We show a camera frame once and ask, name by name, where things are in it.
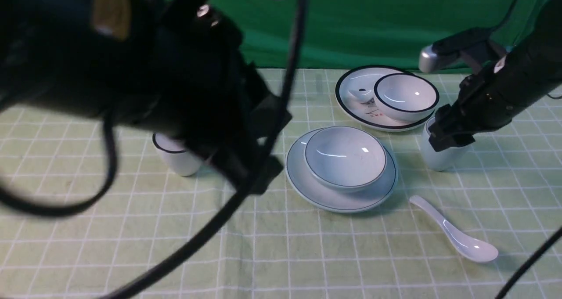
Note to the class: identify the green backdrop cloth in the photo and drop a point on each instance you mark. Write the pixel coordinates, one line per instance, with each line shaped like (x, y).
(345, 34)

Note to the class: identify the light green checked tablecloth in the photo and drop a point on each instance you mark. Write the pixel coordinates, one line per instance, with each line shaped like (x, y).
(506, 191)

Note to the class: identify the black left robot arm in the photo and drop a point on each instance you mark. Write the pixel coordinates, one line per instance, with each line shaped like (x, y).
(85, 58)

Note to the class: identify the white ceramic soup spoon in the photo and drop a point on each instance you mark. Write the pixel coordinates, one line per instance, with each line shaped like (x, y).
(471, 248)

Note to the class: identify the white bowl black rim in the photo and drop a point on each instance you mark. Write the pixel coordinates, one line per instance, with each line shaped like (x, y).
(405, 98)

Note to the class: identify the pale blue flat plate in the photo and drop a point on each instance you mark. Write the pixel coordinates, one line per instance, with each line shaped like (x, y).
(329, 199)

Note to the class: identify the pale blue shallow bowl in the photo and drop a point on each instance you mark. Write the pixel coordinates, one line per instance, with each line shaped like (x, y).
(345, 159)

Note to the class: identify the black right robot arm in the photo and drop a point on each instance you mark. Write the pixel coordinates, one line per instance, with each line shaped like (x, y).
(535, 64)

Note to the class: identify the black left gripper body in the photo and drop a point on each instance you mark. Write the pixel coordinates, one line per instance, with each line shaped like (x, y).
(205, 95)

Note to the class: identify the white plate black rim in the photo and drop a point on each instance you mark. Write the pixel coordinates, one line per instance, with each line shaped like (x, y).
(368, 114)

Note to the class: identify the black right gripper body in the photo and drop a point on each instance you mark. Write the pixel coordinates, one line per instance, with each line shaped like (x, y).
(489, 99)

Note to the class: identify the white cup black rim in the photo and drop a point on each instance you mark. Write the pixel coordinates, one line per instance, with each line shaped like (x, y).
(175, 156)

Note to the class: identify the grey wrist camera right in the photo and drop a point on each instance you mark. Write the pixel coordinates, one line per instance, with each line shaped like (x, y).
(472, 46)

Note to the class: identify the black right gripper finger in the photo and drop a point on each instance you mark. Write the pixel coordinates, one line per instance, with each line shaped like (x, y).
(450, 129)

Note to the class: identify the pale blue cup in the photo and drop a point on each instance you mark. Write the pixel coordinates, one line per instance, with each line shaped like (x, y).
(438, 161)

